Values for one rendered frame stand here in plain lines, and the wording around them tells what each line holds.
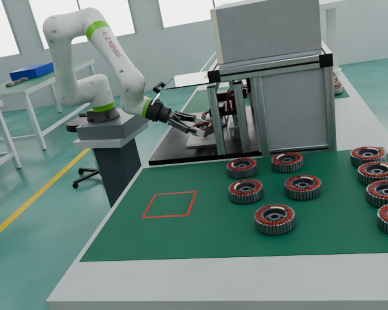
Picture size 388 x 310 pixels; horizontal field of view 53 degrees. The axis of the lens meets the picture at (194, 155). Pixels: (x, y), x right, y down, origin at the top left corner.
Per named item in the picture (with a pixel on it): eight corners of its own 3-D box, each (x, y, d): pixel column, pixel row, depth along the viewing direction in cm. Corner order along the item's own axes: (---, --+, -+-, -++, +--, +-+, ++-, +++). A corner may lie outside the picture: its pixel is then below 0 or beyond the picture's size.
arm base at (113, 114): (74, 123, 226) (71, 114, 223) (91, 114, 237) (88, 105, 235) (109, 122, 213) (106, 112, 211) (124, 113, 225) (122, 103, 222)
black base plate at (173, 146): (149, 166, 166) (148, 161, 165) (180, 118, 223) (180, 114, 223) (259, 155, 155) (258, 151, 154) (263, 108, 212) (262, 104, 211)
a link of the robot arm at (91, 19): (73, 26, 189) (71, 5, 179) (98, 21, 194) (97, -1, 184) (88, 50, 181) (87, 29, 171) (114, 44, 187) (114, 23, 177)
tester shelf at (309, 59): (209, 83, 145) (207, 71, 143) (228, 53, 206) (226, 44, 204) (333, 66, 134) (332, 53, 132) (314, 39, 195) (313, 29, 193)
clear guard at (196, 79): (151, 105, 157) (148, 90, 155) (165, 90, 178) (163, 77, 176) (231, 95, 149) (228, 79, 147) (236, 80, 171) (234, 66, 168)
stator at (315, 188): (312, 203, 115) (311, 193, 114) (278, 197, 123) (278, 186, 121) (327, 187, 123) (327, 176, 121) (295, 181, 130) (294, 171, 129)
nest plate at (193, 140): (186, 146, 173) (186, 144, 172) (193, 135, 186) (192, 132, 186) (219, 143, 169) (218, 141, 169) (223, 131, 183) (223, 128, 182)
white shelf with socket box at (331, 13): (289, 87, 244) (282, 10, 227) (287, 74, 278) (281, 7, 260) (348, 79, 236) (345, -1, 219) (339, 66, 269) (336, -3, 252)
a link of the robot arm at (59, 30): (54, 100, 214) (35, 12, 173) (82, 91, 221) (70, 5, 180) (63, 115, 208) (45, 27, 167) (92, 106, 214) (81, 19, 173)
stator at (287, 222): (287, 239, 102) (286, 227, 101) (249, 232, 108) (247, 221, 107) (300, 216, 110) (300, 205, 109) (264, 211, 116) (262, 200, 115)
